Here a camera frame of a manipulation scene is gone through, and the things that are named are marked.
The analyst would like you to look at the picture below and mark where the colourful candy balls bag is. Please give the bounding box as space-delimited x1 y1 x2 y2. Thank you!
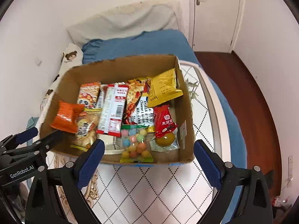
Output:
120 124 154 163

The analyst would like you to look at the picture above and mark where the bear print cloth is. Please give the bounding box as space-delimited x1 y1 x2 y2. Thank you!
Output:
38 43 83 123

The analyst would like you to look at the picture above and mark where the yellow instant noodle packet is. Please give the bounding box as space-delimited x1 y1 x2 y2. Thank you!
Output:
123 77 155 133

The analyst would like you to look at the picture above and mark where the white pillow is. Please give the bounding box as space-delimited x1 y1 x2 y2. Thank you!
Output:
67 0 184 47

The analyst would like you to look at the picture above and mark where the white quilted bed cover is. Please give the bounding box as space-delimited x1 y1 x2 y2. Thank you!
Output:
45 60 225 224

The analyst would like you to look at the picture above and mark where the orange panda snack packet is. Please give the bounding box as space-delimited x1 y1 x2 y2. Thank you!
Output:
77 82 101 109

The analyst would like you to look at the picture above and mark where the white door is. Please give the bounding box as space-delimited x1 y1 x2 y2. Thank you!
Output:
190 0 243 53

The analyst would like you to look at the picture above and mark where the cardboard box with blue print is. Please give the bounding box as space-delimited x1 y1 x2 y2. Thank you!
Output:
40 55 195 164

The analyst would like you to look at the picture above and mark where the red white long snack packet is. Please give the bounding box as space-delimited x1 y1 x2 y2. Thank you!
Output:
96 84 129 137

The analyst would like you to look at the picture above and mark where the red small snack packet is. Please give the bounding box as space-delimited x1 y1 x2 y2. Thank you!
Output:
154 105 177 138

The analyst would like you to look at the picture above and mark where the clear packet with yellow ball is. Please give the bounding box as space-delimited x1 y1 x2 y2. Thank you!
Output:
149 132 179 152

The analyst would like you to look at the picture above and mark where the orange small snack packet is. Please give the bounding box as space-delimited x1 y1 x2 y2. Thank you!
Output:
50 101 85 133

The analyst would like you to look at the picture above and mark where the bag of round biscuits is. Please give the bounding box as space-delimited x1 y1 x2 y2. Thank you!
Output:
70 108 102 152

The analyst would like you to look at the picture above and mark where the yellow snack packet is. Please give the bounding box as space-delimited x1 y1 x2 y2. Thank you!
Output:
147 68 184 108

